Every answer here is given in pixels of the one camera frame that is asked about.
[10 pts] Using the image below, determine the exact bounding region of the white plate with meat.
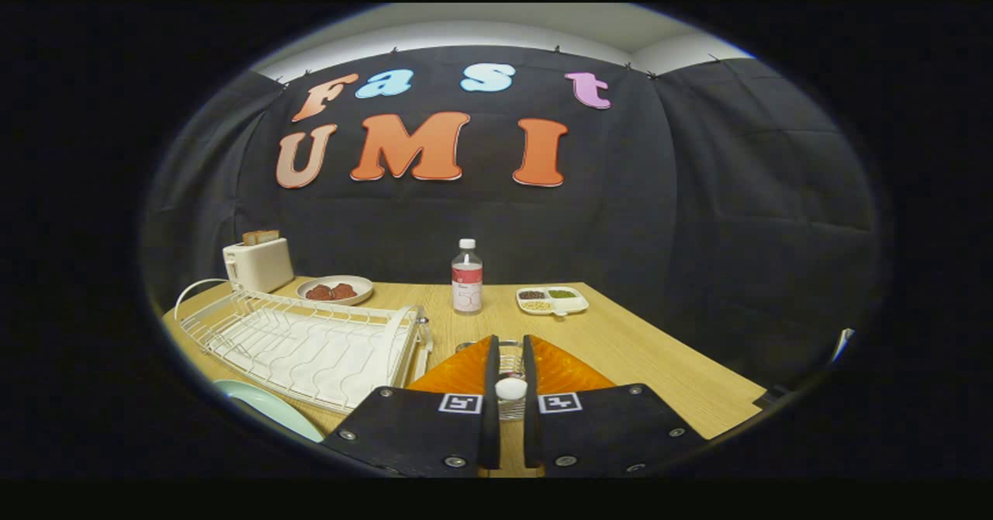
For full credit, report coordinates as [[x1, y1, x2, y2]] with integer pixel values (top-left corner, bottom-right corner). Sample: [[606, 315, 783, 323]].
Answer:
[[296, 275, 374, 307]]

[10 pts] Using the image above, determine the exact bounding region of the white wire dish rack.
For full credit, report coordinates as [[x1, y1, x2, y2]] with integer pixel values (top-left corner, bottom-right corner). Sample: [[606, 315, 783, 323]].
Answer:
[[175, 278, 434, 415]]

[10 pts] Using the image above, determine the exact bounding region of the white divided dish with beans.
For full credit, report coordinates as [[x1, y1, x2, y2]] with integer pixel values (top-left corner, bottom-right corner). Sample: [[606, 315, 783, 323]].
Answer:
[[517, 286, 590, 317]]

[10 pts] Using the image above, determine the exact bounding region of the light green plate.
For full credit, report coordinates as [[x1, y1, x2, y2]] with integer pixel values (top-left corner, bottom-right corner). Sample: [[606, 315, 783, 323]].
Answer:
[[213, 380, 325, 443]]

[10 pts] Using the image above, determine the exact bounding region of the metal wire basket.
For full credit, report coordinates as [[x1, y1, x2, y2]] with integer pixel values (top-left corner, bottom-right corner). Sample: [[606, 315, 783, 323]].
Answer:
[[456, 339, 544, 421]]

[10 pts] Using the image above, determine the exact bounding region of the black backdrop cloth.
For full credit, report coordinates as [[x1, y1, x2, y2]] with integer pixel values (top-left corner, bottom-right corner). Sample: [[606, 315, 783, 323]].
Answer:
[[144, 45, 885, 389]]

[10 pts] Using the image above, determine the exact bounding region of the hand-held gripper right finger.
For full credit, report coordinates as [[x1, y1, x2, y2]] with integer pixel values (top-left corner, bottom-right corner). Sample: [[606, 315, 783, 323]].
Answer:
[[522, 335, 708, 478]]

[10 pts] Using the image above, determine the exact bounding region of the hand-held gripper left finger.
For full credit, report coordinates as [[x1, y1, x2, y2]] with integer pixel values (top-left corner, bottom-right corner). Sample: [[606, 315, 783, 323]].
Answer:
[[322, 335, 501, 478]]

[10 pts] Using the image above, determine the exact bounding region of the clear bottle with red label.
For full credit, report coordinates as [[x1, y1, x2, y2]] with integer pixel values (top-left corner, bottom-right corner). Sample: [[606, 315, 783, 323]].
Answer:
[[452, 238, 483, 315]]

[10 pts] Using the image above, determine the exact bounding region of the white toaster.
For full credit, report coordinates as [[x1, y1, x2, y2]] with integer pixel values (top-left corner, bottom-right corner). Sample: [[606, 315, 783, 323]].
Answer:
[[223, 237, 296, 294]]

